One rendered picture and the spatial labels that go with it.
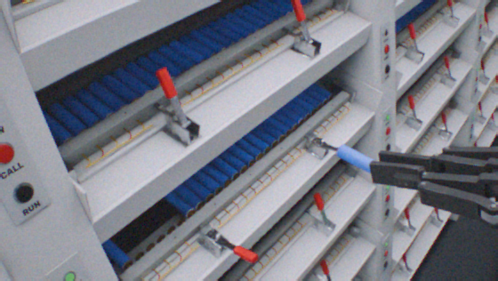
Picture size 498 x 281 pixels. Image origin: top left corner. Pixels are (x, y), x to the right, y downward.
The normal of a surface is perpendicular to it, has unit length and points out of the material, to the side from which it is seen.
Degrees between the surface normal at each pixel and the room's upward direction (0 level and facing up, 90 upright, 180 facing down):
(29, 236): 90
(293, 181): 20
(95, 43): 110
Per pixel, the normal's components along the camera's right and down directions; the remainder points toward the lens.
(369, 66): -0.64, 0.50
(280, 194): 0.11, -0.70
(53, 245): 0.76, 0.24
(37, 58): 0.77, 0.51
